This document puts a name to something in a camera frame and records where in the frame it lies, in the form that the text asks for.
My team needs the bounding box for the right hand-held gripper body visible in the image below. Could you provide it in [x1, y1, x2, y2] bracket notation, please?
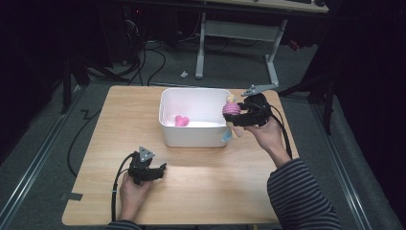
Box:
[239, 82, 280, 127]

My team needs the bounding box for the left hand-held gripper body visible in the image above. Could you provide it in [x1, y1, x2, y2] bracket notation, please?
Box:
[127, 146, 162, 186]

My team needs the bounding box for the pink ball rope toy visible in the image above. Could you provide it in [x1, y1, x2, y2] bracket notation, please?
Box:
[221, 93, 244, 144]

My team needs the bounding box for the white plastic storage bin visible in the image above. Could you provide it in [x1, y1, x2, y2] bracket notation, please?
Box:
[158, 87, 232, 149]

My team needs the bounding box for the pink heart toy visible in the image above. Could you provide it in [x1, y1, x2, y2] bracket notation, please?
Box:
[174, 114, 191, 127]

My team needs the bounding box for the person's left hand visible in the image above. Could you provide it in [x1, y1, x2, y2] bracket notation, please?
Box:
[119, 172, 155, 221]

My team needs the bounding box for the person's right hand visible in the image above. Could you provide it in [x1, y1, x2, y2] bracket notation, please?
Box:
[232, 116, 287, 161]

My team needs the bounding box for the black metal stand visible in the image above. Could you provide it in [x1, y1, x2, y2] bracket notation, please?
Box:
[277, 63, 340, 135]
[58, 52, 130, 115]

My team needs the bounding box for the grey tape patch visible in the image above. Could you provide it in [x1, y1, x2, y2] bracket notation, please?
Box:
[59, 192, 84, 202]

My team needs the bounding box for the dark computer tower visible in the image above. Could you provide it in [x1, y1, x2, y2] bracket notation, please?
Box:
[103, 4, 146, 66]

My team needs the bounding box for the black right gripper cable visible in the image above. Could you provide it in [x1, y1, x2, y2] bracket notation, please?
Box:
[261, 101, 294, 161]

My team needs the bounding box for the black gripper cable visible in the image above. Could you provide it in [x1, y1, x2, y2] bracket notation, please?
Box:
[261, 101, 294, 161]
[110, 152, 136, 223]

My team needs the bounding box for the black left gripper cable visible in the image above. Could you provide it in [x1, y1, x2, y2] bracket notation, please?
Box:
[110, 152, 136, 223]

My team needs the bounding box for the black floor cable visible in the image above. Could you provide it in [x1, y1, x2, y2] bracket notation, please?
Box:
[66, 108, 103, 178]

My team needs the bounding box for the grey metal frame desk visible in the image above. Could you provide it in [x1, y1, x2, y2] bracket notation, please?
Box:
[133, 0, 330, 88]

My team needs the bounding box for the black cable bundle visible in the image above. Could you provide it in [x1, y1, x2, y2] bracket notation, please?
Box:
[126, 39, 168, 87]

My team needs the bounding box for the metal floor rail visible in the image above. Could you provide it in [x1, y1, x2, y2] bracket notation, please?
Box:
[0, 85, 83, 226]
[309, 101, 374, 230]

